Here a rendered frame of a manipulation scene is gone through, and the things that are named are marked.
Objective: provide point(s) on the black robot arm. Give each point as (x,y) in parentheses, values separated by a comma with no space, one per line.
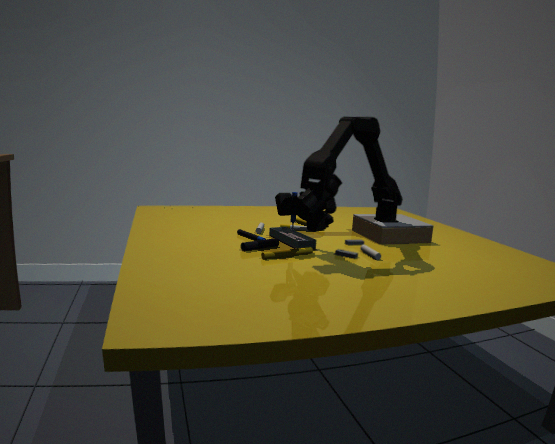
(321,165)

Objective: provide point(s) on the yellow cylinder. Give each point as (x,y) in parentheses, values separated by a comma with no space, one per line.
(285,253)

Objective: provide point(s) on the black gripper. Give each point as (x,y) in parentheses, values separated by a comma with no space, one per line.
(285,204)

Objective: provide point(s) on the dark keyboard with keys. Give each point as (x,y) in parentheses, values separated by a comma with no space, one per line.
(291,238)

